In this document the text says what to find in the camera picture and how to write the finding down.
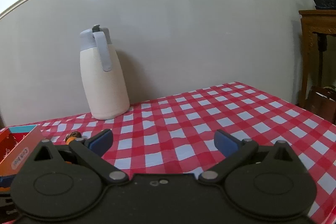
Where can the wooden side stand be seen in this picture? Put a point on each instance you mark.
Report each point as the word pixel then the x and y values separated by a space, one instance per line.
pixel 317 26

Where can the dark mangosteen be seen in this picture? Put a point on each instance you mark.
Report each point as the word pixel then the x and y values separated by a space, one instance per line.
pixel 74 134

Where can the small orange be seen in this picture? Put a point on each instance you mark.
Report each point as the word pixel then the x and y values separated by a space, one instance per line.
pixel 70 139

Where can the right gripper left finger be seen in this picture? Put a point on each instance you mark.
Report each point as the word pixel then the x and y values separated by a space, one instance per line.
pixel 60 181

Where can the brown paper bag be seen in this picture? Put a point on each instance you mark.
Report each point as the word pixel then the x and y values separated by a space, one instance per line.
pixel 321 102

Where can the red white checkered tablecloth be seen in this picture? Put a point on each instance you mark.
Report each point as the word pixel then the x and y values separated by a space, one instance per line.
pixel 175 134

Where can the cream grey thermos jug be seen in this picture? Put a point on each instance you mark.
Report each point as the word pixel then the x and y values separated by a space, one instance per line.
pixel 102 75

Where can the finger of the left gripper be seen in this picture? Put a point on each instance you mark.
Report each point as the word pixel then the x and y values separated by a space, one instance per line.
pixel 5 182
pixel 8 211

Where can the colourful cardboard box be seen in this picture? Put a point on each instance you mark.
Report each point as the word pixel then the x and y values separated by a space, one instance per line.
pixel 17 143

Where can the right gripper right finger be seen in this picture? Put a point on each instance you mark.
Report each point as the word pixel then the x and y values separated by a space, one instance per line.
pixel 261 181

